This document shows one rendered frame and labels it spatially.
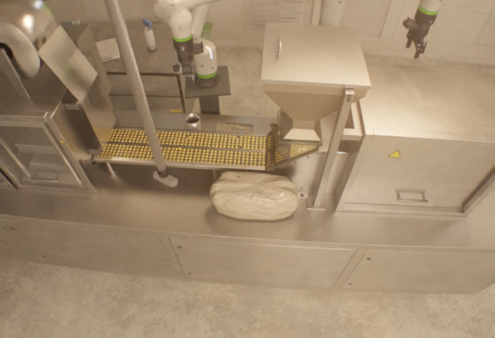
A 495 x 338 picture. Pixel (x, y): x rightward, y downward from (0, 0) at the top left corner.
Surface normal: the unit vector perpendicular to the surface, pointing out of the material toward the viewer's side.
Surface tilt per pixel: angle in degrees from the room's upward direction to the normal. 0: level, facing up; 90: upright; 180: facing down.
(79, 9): 90
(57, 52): 71
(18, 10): 31
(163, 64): 0
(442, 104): 0
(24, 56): 90
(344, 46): 0
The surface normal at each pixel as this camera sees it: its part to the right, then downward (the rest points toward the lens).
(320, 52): 0.00, -0.63
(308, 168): -0.07, 0.77
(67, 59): 0.94, -0.15
